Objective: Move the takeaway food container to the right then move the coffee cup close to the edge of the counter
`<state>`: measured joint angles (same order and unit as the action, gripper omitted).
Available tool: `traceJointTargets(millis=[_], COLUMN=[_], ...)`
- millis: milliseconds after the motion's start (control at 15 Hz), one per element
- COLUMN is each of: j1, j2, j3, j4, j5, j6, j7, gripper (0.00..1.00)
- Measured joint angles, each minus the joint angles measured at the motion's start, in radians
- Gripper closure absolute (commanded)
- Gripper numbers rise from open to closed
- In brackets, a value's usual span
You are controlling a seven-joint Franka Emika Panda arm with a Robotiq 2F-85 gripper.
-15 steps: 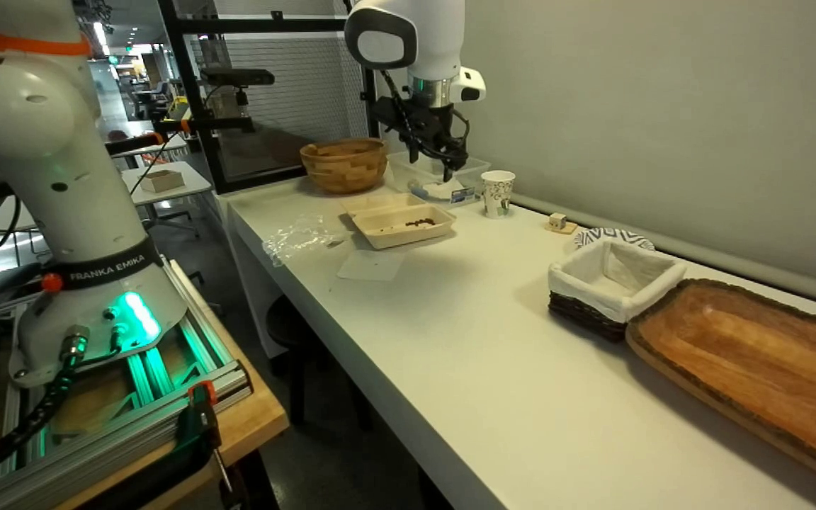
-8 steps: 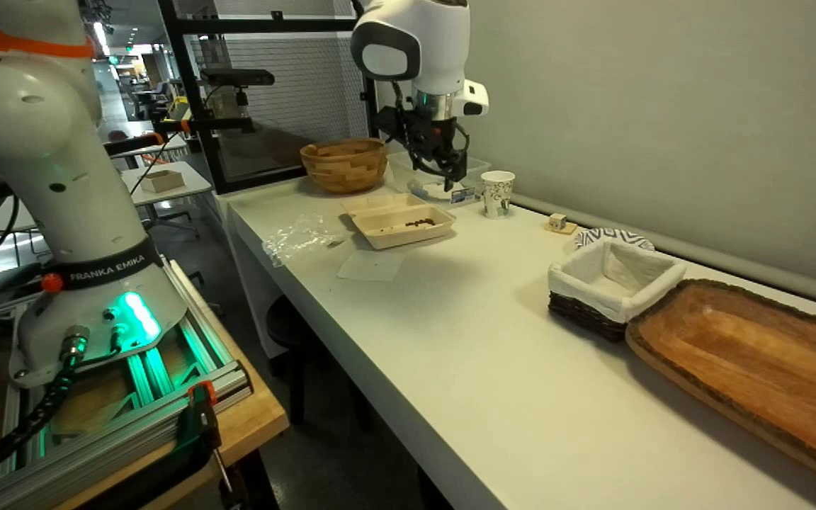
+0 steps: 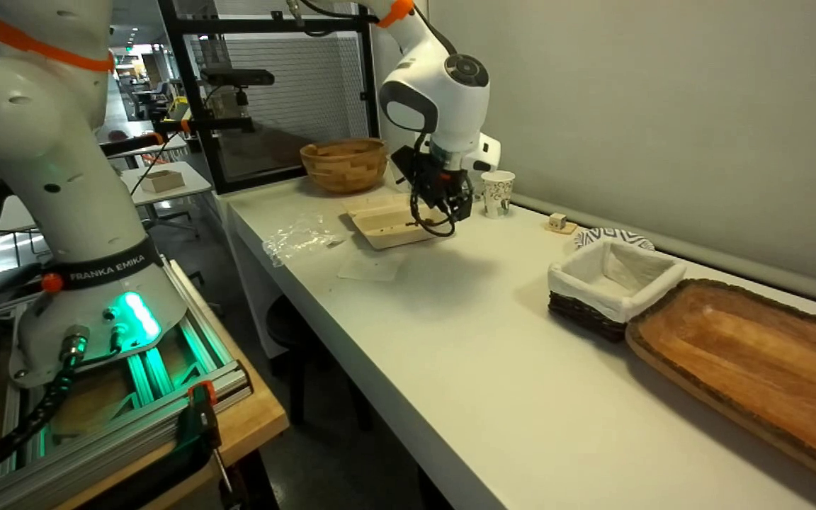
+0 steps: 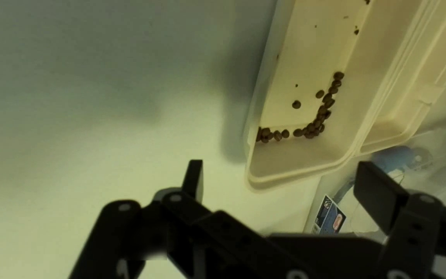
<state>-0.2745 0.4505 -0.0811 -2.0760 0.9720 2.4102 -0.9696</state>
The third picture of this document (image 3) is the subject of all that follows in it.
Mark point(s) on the large wooden tray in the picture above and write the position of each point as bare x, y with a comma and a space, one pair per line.
758, 369

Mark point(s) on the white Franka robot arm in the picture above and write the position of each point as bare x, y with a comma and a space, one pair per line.
48, 170

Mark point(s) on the wooden base board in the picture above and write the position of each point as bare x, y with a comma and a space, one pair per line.
248, 419

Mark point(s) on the small white side table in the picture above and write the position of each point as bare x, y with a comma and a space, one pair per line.
167, 188

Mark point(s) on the woven wooden bowl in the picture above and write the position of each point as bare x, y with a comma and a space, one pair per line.
343, 168

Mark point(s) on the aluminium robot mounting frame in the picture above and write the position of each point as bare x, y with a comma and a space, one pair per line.
157, 371

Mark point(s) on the small beige crumpled object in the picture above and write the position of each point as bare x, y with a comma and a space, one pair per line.
562, 223

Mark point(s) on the crumpled clear plastic wrap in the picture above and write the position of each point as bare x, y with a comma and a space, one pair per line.
299, 240

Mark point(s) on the beige takeaway food container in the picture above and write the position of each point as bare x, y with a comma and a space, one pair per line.
382, 226

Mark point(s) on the black orange bar clamp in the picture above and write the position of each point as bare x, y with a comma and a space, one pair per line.
198, 425

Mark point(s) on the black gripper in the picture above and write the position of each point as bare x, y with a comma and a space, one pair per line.
426, 170

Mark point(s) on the white patterned coffee cup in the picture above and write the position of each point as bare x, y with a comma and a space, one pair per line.
500, 195

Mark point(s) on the black metal shelf frame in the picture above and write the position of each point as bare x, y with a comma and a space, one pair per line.
197, 103

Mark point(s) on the small cardboard box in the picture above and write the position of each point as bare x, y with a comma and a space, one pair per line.
161, 182

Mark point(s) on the black white patterned plate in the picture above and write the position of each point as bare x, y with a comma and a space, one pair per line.
606, 235

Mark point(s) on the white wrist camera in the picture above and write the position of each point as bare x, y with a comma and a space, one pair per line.
489, 151

